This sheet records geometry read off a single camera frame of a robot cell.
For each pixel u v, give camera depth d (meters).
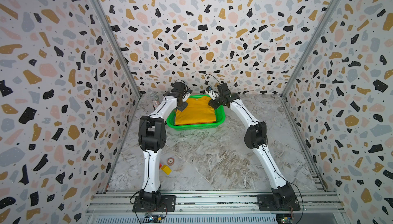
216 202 0.76
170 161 0.86
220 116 0.99
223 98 0.84
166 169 0.84
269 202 0.73
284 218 0.71
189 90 0.95
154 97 0.83
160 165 0.85
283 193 0.66
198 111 1.02
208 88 0.96
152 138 0.59
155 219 0.70
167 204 0.73
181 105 0.93
